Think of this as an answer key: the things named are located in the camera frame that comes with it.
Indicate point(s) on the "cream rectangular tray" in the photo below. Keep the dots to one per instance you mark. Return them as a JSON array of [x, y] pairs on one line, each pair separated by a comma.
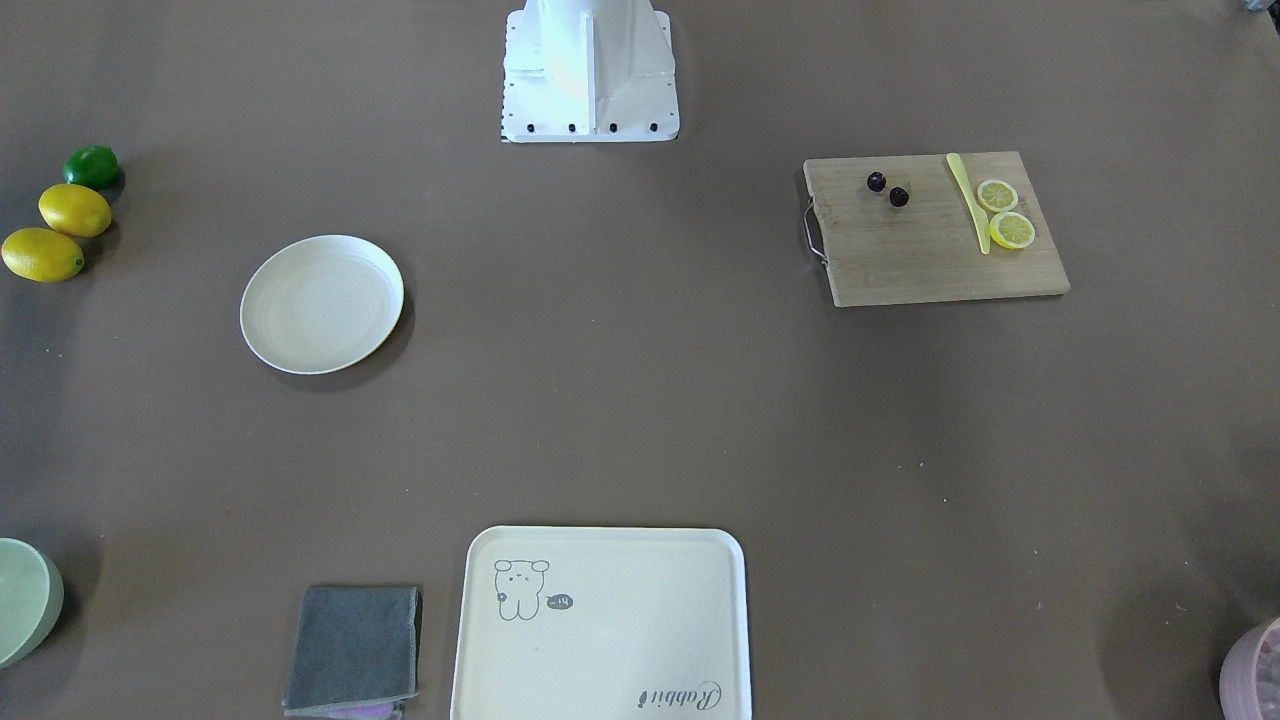
[[603, 623]]

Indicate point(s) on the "bamboo cutting board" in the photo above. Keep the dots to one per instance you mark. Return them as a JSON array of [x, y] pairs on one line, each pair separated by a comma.
[[876, 255]]

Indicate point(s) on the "round cream plate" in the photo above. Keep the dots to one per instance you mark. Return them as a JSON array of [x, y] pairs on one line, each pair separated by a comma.
[[321, 304]]

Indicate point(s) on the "yellow plastic knife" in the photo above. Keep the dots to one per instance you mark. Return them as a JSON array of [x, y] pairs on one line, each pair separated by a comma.
[[979, 216]]

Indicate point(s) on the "lemon slice upper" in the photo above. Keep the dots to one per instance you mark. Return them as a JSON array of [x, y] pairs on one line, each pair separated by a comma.
[[997, 196]]

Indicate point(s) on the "lemon slice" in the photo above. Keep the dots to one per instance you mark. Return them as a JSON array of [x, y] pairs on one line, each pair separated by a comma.
[[997, 196], [1012, 230]]

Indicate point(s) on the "lemon slice lower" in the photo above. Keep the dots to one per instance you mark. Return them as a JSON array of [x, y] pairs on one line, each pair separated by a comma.
[[1012, 230]]

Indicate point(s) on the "grey folded cloth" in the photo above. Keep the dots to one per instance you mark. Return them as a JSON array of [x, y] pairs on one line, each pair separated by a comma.
[[355, 652]]

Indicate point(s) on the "yellow lemon near lime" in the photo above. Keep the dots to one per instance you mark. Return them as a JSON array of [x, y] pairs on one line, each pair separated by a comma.
[[75, 210]]

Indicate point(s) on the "green lime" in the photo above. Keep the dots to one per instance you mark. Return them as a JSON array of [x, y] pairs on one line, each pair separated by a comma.
[[93, 166]]

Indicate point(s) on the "yellow lemon outer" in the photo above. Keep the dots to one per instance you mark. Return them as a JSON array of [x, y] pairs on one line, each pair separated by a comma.
[[42, 255]]

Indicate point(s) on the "mint green bowl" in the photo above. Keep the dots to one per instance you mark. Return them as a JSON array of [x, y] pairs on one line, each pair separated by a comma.
[[32, 594]]

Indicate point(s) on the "pink bowl with ice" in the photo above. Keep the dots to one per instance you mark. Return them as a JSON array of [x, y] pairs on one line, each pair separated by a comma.
[[1249, 675]]

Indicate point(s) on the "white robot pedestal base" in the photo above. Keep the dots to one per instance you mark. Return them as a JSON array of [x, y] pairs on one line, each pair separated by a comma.
[[589, 72]]

